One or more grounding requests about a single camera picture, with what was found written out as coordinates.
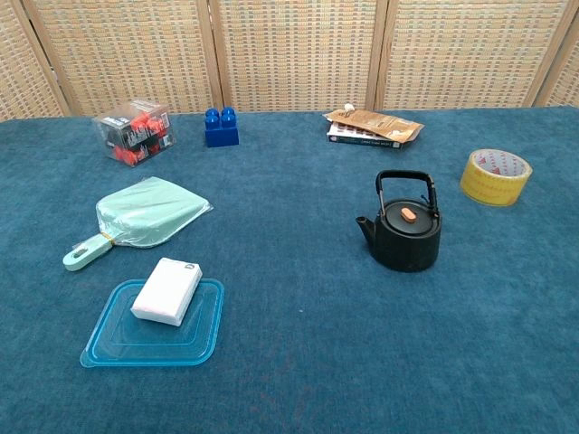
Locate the black teapot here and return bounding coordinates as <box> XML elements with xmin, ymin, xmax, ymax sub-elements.
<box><xmin>355</xmin><ymin>169</ymin><xmax>442</xmax><ymax>273</ymax></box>

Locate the yellow packing tape roll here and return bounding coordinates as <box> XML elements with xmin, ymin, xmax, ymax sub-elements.
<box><xmin>460</xmin><ymin>148</ymin><xmax>534</xmax><ymax>208</ymax></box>

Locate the blue plastic building block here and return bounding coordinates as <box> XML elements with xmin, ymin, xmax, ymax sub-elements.
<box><xmin>204</xmin><ymin>106</ymin><xmax>241</xmax><ymax>148</ymax></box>

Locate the white and black book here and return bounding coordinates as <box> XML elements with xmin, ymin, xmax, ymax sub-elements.
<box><xmin>327</xmin><ymin>122</ymin><xmax>413</xmax><ymax>150</ymax></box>

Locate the mint green dustpan in plastic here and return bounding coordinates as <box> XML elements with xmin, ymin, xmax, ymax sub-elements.
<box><xmin>62</xmin><ymin>175</ymin><xmax>214</xmax><ymax>272</ymax></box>

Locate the blue table cloth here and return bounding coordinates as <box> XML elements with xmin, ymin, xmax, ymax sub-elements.
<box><xmin>0</xmin><ymin>106</ymin><xmax>579</xmax><ymax>434</ymax></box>

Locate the clear box of red-black toys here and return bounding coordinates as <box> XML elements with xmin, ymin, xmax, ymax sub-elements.
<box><xmin>92</xmin><ymin>99</ymin><xmax>177</xmax><ymax>168</ymax></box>

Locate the clear blue container lid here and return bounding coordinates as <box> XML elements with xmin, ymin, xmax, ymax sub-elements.
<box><xmin>80</xmin><ymin>278</ymin><xmax>226</xmax><ymax>369</ymax></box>

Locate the brown paper pouch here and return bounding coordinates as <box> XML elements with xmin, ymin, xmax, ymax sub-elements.
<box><xmin>322</xmin><ymin>108</ymin><xmax>425</xmax><ymax>144</ymax></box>

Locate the woven bamboo folding screen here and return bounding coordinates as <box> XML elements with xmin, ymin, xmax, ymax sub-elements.
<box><xmin>0</xmin><ymin>0</ymin><xmax>579</xmax><ymax>122</ymax></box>

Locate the white tissue pack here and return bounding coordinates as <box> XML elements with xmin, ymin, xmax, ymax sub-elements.
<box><xmin>129</xmin><ymin>257</ymin><xmax>203</xmax><ymax>327</ymax></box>

